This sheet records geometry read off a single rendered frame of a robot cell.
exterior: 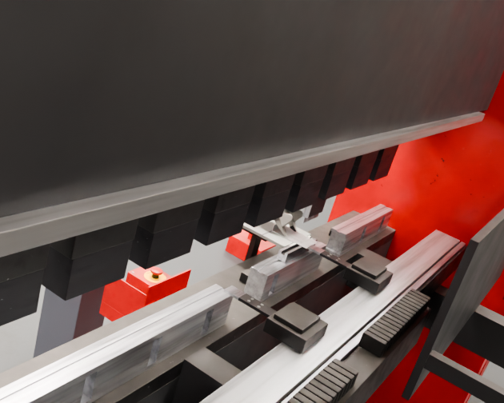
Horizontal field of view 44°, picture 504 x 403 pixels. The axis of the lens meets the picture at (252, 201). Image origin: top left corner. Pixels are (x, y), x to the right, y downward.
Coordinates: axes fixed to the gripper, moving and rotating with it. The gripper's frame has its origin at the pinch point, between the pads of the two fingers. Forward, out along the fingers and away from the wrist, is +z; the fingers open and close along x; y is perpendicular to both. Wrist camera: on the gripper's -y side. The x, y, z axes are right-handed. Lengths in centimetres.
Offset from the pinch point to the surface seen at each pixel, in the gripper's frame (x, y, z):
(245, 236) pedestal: 162, -131, 5
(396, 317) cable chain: -25, 38, 28
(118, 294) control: -43, -37, 1
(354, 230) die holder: 36.1, 4.9, 9.2
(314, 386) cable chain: -70, 36, 27
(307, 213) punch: -6.3, 12.4, -3.4
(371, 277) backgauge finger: -6.5, 25.8, 19.9
